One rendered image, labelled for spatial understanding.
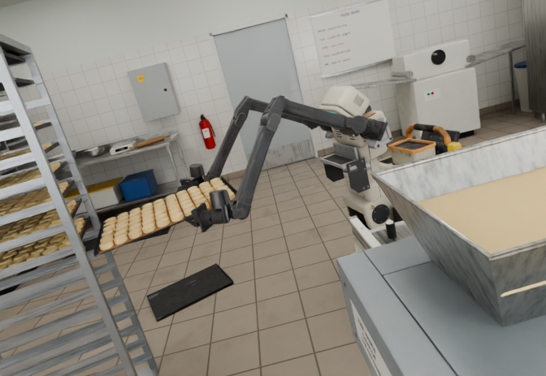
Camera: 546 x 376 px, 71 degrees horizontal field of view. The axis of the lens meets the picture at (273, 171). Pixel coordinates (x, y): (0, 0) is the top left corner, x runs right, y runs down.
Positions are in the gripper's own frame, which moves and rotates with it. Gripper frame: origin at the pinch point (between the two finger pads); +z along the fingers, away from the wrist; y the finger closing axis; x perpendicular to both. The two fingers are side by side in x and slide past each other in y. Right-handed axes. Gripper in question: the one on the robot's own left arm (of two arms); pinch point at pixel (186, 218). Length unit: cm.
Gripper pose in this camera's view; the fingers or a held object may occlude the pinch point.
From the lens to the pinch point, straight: 159.8
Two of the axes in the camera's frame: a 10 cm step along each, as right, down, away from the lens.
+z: -8.7, 1.1, 4.7
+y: 2.6, 9.3, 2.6
